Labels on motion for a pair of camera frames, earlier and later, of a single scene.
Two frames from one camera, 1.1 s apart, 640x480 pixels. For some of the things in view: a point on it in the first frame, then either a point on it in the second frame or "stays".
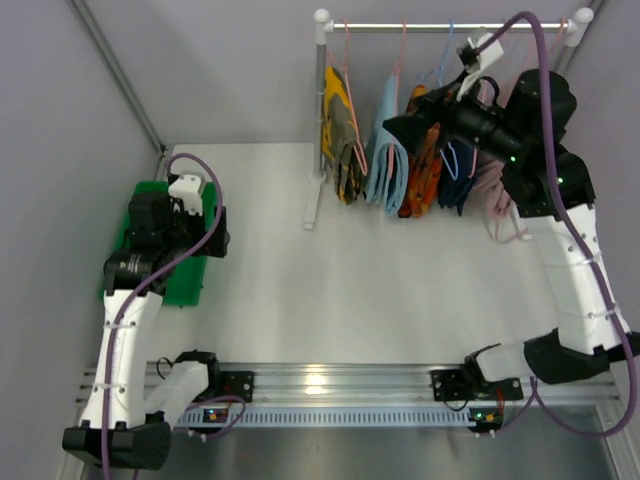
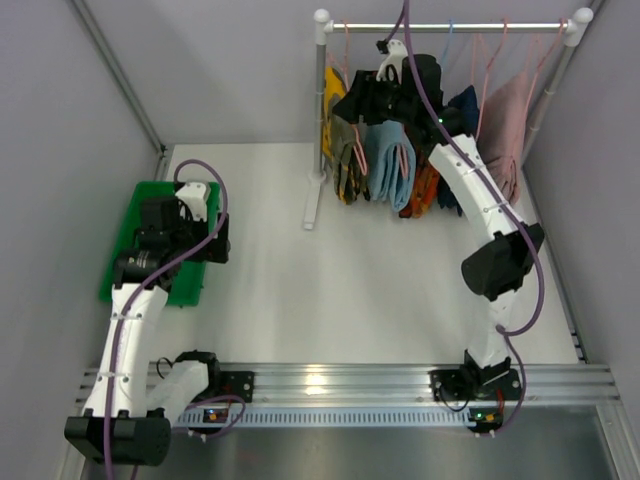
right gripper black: x=432 y=113 -> x=361 y=95
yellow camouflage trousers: x=339 y=137 stays
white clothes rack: x=577 y=22 stays
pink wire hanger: x=391 y=150 -> x=405 y=174
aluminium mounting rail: x=395 y=385 stays
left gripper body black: x=218 y=232 stays
